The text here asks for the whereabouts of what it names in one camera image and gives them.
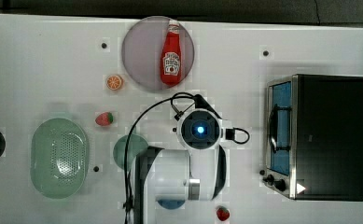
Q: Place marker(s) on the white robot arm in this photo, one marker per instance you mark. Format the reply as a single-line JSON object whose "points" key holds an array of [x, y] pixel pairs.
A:
{"points": [[195, 172]]}

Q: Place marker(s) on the black toaster oven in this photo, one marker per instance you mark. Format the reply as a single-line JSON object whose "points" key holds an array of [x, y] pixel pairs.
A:
{"points": [[314, 138]]}

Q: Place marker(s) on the red ketchup bottle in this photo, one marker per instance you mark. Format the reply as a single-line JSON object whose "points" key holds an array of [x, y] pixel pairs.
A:
{"points": [[170, 66]]}

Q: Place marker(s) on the green metal mug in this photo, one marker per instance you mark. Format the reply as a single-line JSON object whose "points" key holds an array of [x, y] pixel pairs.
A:
{"points": [[127, 148]]}

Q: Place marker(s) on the grey round plate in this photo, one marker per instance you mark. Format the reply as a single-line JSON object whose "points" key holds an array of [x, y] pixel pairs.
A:
{"points": [[141, 50]]}

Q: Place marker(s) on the orange slice toy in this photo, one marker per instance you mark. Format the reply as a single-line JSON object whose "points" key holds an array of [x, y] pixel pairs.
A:
{"points": [[114, 83]]}

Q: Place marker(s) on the small strawberry toy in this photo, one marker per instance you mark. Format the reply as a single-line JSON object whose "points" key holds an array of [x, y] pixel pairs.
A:
{"points": [[104, 119]]}

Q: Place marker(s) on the blue bowl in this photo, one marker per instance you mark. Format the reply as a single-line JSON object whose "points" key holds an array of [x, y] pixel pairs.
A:
{"points": [[170, 204]]}

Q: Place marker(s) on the large strawberry toy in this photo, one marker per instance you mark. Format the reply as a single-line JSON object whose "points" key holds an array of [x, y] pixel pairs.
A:
{"points": [[222, 213]]}

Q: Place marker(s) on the green oval colander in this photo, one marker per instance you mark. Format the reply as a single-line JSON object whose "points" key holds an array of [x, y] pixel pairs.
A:
{"points": [[59, 158]]}

